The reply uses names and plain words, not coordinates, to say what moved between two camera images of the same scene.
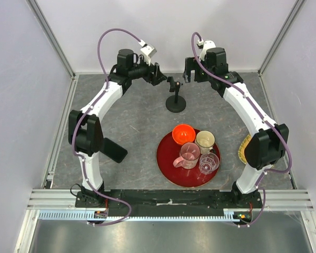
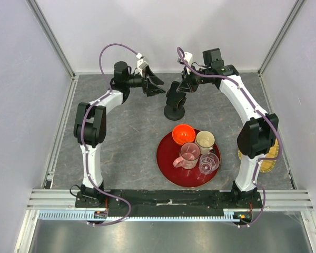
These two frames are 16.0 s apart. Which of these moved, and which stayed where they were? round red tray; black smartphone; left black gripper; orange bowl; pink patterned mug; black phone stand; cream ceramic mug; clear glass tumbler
Moved: black phone stand; black smartphone; left black gripper
Stayed: orange bowl; pink patterned mug; round red tray; cream ceramic mug; clear glass tumbler
